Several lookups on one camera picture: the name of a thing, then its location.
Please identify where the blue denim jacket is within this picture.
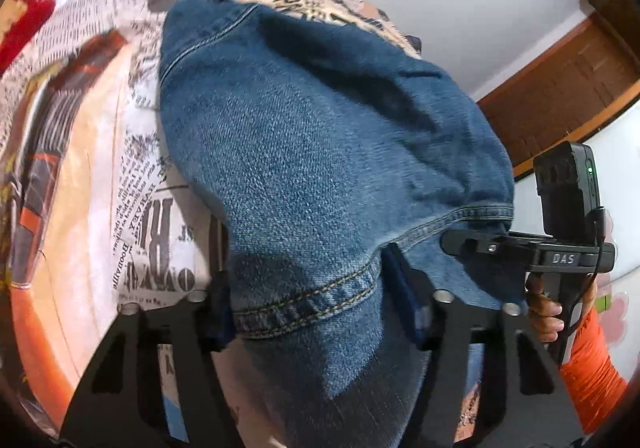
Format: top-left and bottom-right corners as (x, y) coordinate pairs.
(160, 0), (523, 447)

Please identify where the right hand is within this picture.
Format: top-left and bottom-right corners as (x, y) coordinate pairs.
(524, 271), (599, 344)

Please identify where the brown wooden door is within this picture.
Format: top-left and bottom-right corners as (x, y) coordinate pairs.
(480, 0), (639, 178)

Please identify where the newspaper print bed blanket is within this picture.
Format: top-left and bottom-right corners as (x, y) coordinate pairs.
(1, 0), (425, 447)

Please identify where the red plush toy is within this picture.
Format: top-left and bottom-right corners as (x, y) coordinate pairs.
(0, 0), (55, 73)

